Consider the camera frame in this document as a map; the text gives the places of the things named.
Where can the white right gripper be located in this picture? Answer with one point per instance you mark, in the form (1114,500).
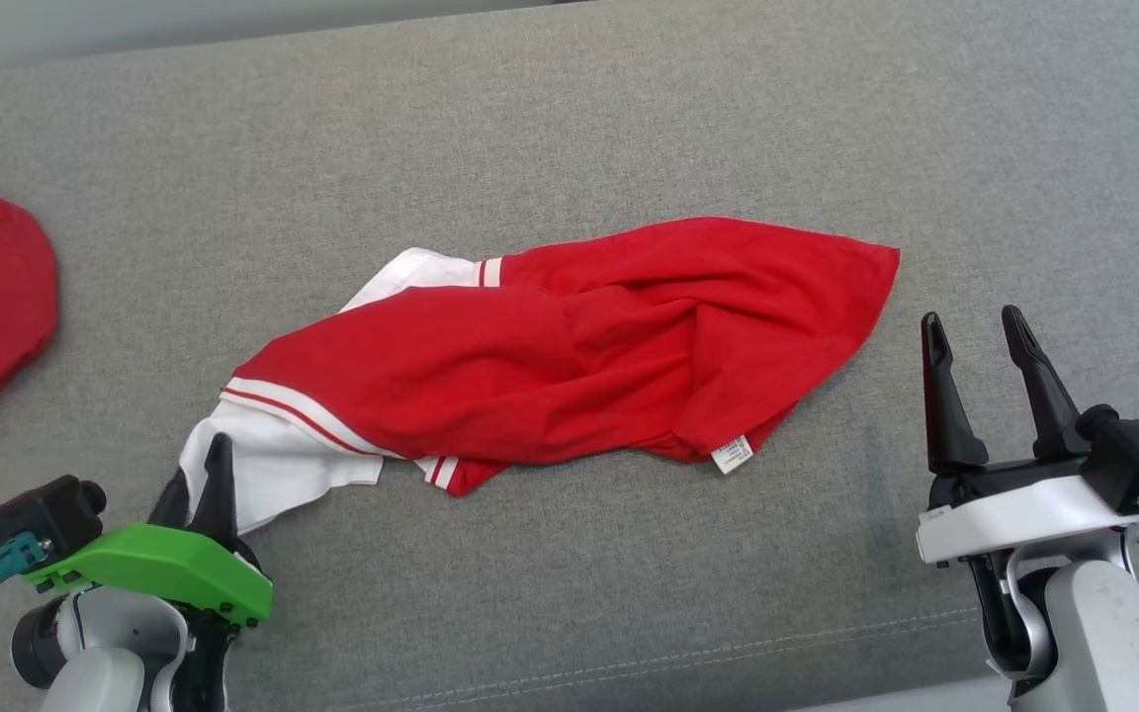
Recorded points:
(1014,514)

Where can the red t-shirt with white sleeves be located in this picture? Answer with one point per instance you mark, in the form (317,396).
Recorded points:
(530,366)

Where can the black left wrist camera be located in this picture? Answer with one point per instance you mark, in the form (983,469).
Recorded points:
(45,514)

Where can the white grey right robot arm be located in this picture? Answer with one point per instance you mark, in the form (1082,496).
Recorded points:
(1103,633)

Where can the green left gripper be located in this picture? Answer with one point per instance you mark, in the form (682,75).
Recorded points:
(164,569)

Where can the grey fabric sofa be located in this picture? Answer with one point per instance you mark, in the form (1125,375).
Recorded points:
(629,99)

